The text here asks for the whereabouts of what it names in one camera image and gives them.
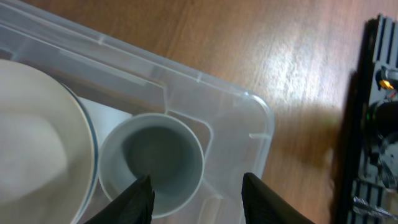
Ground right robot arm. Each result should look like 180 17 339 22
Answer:
334 14 397 223

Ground grey cup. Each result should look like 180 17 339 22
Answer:
98 113 205 218

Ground white label in bin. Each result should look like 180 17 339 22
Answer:
79 97 132 148

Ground beige plate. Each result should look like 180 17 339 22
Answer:
1 60 91 223

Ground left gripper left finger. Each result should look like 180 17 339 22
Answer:
85 175 155 224

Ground clear plastic storage bin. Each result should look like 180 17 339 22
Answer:
1 1 275 223

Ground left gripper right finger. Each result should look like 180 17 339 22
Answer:
241 172 313 224

